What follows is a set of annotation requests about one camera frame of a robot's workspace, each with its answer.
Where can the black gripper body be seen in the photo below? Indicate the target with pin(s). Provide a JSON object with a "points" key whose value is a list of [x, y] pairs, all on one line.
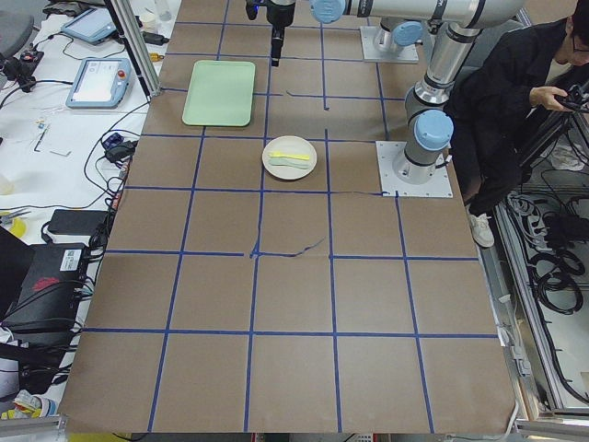
{"points": [[280, 14]]}

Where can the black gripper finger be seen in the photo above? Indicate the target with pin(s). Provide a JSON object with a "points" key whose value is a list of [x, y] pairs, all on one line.
{"points": [[275, 55]]}

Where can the yellow plastic fork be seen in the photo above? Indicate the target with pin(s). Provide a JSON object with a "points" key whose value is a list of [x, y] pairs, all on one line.
{"points": [[278, 154]]}

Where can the white round plate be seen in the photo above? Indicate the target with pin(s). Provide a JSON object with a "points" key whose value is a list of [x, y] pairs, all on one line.
{"points": [[289, 144]]}

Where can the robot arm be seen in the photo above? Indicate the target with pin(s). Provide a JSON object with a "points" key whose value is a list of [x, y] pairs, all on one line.
{"points": [[430, 128], [396, 34]]}

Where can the light green tray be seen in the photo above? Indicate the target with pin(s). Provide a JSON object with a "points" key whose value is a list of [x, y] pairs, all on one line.
{"points": [[220, 94]]}

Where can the pale green plastic spoon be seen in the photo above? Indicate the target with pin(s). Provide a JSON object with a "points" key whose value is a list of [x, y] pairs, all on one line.
{"points": [[291, 163]]}

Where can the gold metal cylinder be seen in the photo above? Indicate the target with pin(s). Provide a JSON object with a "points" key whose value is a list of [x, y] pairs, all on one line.
{"points": [[156, 57]]}

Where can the blue teach pendant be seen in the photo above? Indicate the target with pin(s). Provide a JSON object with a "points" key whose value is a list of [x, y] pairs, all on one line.
{"points": [[100, 83], [93, 26]]}

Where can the person in black clothes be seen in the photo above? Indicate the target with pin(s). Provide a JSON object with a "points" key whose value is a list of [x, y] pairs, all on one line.
{"points": [[527, 68]]}

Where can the black power adapter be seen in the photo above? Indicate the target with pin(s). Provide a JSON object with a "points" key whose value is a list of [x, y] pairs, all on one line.
{"points": [[76, 222]]}

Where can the white sneaker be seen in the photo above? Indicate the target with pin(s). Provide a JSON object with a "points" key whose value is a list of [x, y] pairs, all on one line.
{"points": [[481, 230]]}

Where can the black computer box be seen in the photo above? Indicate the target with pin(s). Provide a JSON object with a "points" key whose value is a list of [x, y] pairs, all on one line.
{"points": [[49, 296]]}

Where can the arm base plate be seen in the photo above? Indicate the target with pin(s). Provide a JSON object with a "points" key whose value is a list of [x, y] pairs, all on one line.
{"points": [[408, 55], [399, 177]]}

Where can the aluminium frame post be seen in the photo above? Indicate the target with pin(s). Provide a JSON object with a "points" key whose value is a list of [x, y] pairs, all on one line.
{"points": [[125, 22]]}

